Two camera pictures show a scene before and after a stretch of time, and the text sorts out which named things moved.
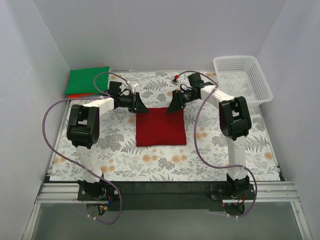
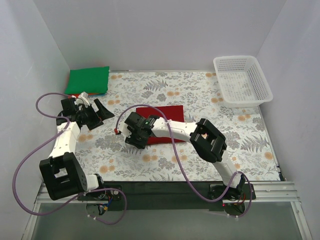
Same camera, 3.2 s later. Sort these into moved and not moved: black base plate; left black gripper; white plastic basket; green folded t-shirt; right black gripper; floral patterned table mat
Moved: right black gripper; left black gripper
Not moved: floral patterned table mat; white plastic basket; black base plate; green folded t-shirt
